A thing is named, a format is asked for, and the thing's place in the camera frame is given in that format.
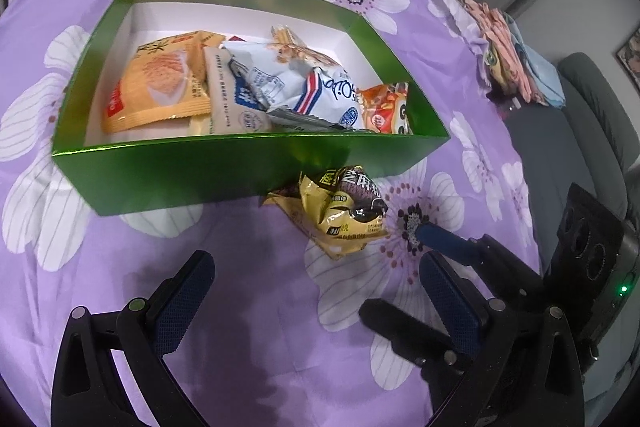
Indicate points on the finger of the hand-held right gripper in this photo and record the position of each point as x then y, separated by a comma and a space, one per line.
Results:
445, 239
405, 332

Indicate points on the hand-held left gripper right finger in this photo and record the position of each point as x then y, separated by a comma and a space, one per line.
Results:
450, 302

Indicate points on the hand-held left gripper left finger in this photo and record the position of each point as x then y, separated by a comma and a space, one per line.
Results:
180, 307

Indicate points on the yellow brown snack packet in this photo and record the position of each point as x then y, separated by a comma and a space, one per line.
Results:
340, 207

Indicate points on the orange cartoon snack packet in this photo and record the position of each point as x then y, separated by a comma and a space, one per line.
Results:
385, 107

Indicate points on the green cardboard box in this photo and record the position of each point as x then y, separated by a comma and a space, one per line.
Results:
225, 167

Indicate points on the white blue snack packet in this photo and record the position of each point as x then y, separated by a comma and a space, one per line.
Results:
330, 92

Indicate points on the beige blue-label snack packet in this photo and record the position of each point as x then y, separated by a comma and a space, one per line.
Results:
225, 87

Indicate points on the large orange snack packet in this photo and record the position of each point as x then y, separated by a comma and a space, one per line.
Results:
155, 77

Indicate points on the purple floral cloth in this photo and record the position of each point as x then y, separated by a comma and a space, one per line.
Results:
150, 267

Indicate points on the grey sofa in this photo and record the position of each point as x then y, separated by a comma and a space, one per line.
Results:
560, 147

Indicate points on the pile of folded clothes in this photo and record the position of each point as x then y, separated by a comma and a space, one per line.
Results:
505, 57

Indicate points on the framed wall picture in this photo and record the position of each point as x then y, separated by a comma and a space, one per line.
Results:
631, 57

